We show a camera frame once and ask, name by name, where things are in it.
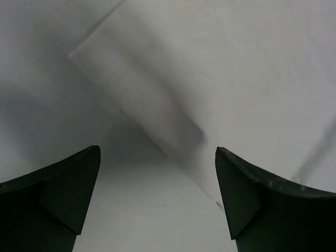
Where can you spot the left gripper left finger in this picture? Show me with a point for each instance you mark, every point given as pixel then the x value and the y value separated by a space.
pixel 45 210

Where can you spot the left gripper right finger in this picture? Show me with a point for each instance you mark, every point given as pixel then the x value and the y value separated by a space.
pixel 266 212

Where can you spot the white and green t-shirt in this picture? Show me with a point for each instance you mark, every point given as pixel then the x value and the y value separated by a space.
pixel 256 77

